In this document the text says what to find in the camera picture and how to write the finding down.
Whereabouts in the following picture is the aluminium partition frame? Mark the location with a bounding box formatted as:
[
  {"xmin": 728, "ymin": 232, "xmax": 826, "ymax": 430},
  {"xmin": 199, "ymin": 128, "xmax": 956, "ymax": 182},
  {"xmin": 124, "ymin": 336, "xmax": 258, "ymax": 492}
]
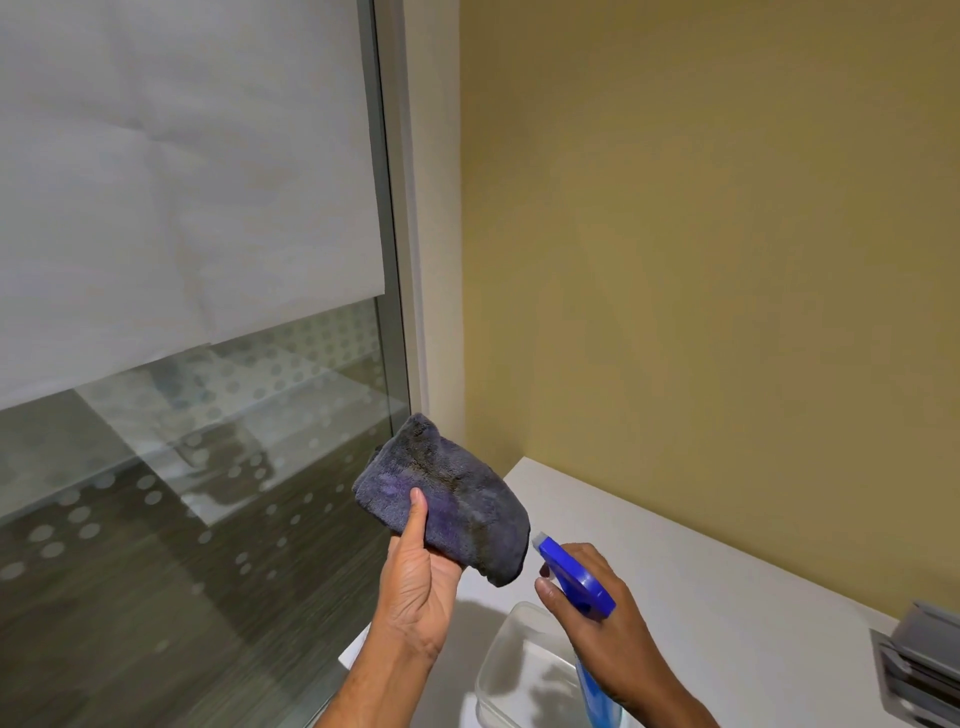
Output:
[{"xmin": 329, "ymin": 0, "xmax": 430, "ymax": 728}]

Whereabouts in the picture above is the clear plastic container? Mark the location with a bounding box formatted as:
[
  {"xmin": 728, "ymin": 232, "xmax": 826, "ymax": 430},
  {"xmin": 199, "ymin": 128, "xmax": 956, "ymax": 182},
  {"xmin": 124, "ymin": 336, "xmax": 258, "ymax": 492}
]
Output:
[{"xmin": 473, "ymin": 601, "xmax": 601, "ymax": 728}]

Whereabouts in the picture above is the dark grey microfibre cloth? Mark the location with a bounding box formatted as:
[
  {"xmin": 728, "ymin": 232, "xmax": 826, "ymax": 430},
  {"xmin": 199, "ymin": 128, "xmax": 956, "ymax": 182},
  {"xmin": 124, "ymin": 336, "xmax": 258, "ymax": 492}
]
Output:
[{"xmin": 350, "ymin": 412, "xmax": 532, "ymax": 589}]

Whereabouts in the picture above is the grey desk cable box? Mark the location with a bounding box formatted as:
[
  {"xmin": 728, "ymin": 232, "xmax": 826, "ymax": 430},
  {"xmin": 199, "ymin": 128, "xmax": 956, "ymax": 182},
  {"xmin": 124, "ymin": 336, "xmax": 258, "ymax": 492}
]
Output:
[{"xmin": 869, "ymin": 599, "xmax": 960, "ymax": 728}]

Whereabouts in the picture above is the blue spray bottle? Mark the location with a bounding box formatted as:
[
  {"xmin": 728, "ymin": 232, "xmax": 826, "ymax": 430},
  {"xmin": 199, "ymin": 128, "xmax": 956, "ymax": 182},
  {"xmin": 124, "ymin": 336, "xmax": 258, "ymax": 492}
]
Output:
[{"xmin": 530, "ymin": 530, "xmax": 624, "ymax": 728}]

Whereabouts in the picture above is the frosted dotted glass partition panel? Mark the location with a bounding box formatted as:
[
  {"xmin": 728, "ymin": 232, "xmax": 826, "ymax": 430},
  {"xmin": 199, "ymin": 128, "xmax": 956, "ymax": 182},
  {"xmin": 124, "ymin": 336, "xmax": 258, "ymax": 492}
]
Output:
[{"xmin": 0, "ymin": 0, "xmax": 410, "ymax": 728}]

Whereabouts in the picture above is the person's left hand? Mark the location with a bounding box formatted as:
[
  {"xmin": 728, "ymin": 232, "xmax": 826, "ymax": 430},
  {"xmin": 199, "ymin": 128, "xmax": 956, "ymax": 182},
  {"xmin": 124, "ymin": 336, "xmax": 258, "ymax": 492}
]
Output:
[{"xmin": 371, "ymin": 487, "xmax": 465, "ymax": 665}]

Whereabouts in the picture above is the person's right hand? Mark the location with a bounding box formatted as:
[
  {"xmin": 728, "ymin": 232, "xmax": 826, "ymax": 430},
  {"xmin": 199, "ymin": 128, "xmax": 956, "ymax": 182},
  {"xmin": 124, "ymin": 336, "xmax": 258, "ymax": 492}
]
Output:
[{"xmin": 533, "ymin": 541, "xmax": 680, "ymax": 714}]

